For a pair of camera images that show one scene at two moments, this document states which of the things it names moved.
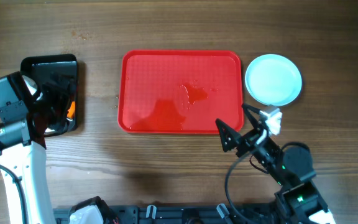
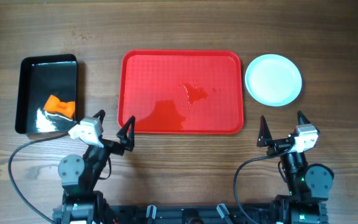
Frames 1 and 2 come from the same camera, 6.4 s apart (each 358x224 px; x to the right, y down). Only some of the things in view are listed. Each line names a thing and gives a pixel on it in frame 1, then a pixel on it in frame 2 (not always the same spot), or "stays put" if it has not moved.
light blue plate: x=273 y=79 stays put
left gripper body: x=58 y=101 -> x=111 y=145
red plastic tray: x=180 y=91 stays put
